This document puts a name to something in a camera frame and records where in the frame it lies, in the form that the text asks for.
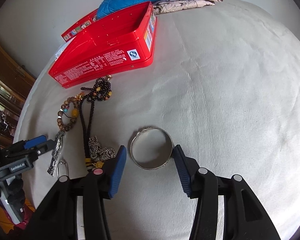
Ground red tin lid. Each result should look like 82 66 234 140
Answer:
61 9 97 42

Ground red tin box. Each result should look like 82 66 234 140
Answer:
48 2 157 88

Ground silver metal watch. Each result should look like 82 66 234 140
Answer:
47 131 65 177

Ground black bead necklace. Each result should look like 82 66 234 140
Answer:
80 74 113 103

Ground thin silver ring bangle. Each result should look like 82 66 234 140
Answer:
56 159 69 178

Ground white lace cloth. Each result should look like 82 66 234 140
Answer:
55 42 70 61

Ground black cord gold pendant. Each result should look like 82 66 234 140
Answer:
79 95 96 173

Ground brown wooden cabinet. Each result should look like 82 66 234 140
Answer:
0 45 36 144

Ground folded floral cloth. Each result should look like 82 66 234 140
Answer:
153 0 223 15

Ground silver ball chain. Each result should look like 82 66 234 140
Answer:
88 135 116 163

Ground brown wooden bead bracelet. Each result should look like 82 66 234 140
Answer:
56 96 81 132

